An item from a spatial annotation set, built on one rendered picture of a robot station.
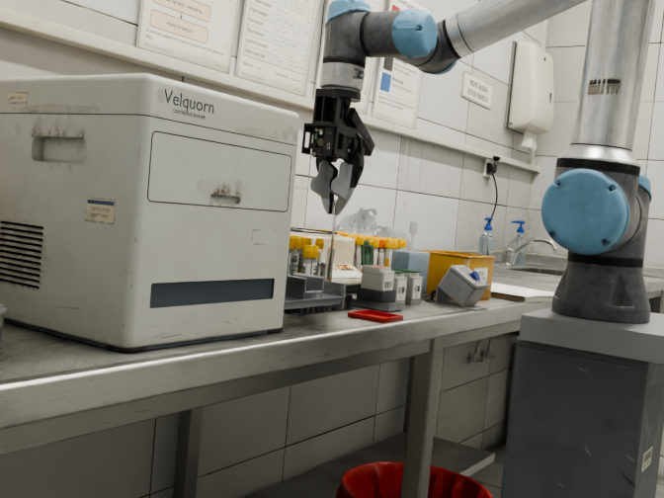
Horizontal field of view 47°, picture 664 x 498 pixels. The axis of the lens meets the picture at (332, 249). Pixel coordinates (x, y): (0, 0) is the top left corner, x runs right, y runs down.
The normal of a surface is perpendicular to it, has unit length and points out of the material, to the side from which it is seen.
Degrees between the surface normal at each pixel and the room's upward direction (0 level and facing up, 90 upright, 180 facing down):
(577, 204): 99
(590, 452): 90
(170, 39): 94
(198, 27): 93
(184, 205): 90
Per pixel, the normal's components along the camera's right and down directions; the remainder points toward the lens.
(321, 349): 0.83, 0.11
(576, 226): -0.52, 0.15
